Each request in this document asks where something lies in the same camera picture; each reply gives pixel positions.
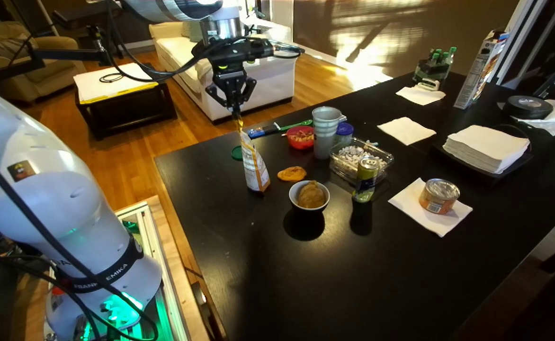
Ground blue snack packet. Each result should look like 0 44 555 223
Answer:
246 127 275 138

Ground white bowl of chips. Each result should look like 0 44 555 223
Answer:
288 180 331 212

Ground white napkin under can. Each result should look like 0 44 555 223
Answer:
388 178 472 237

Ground black round disc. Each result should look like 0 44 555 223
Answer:
504 95 553 119

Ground white napkin stack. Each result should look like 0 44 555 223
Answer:
443 125 530 176

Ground orange chip on table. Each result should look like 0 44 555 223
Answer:
277 167 307 182

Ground dark coffee table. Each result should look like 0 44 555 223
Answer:
74 62 176 140

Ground open tin can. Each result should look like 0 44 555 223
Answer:
419 178 460 214

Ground green plastic spoon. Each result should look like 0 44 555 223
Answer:
275 119 313 133

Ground beige armchair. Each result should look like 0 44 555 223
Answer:
0 21 83 102

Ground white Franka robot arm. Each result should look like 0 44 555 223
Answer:
0 0 273 341

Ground white orange paper bag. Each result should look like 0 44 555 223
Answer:
239 129 271 193

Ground clear plastic food container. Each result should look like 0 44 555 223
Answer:
330 138 394 186

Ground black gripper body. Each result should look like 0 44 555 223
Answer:
191 36 273 74

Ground white paper sheet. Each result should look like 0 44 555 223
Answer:
398 85 445 106

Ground white paper napkin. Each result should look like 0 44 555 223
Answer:
379 117 436 146

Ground blue lidded jar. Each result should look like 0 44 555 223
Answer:
335 121 354 144

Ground green toy block figure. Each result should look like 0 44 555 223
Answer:
413 45 456 81

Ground grey plastic cup stack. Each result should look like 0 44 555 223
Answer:
311 106 347 159

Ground green round lid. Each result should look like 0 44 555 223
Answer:
231 146 242 161

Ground white ottoman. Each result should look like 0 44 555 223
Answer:
150 21 295 121

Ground red bowl with snacks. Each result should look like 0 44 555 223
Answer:
286 127 314 150

